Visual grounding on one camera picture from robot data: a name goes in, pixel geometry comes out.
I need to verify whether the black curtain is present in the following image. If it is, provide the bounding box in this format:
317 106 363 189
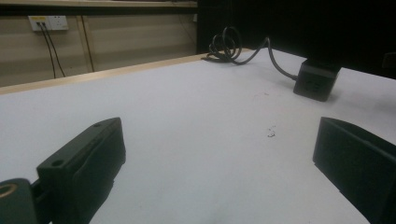
196 0 396 80

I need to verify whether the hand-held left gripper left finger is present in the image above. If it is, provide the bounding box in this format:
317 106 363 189
35 117 127 224

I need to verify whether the black coiled power cable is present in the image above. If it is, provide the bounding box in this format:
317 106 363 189
201 26 299 81

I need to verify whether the black cube power socket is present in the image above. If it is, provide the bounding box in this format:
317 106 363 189
292 58 342 103

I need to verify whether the white wall socket panel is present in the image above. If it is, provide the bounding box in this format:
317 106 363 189
28 15 69 32

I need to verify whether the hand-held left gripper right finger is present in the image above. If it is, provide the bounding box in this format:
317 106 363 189
312 117 396 224

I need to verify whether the thin black wall cable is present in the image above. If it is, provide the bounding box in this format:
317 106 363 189
36 21 57 79
41 21 66 78

